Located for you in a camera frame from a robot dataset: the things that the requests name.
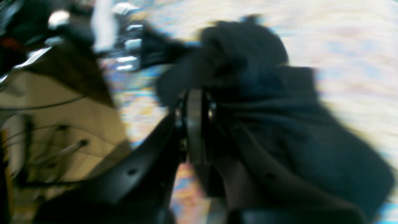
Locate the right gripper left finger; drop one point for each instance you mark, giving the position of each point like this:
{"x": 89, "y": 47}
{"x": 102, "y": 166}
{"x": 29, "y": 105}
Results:
{"x": 138, "y": 189}

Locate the patterned tile tablecloth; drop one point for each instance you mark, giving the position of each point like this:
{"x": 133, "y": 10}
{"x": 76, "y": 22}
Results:
{"x": 351, "y": 44}

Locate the black long-sleeve t-shirt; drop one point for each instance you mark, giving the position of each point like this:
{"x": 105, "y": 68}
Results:
{"x": 244, "y": 67}

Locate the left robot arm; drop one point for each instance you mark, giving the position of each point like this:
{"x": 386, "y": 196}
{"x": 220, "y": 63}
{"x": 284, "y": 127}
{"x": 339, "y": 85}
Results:
{"x": 27, "y": 24}

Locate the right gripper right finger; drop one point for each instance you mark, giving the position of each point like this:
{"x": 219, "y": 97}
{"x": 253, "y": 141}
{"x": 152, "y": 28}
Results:
{"x": 258, "y": 188}

